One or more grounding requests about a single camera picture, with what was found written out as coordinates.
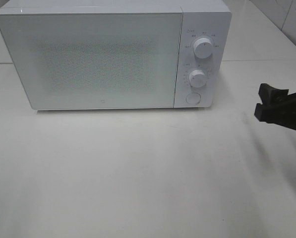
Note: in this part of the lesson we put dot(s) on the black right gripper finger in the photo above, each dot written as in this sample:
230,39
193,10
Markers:
284,116
271,96

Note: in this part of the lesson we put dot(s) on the white timer knob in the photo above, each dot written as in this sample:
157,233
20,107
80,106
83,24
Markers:
198,78

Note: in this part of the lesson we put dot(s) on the round white door button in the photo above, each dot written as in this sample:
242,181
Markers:
193,98

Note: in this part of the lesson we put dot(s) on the white microwave door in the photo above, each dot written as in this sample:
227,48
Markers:
95,61

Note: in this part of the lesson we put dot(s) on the white upper power knob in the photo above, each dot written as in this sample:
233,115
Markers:
203,47

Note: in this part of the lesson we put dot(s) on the white microwave oven body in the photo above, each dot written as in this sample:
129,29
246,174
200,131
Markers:
199,18

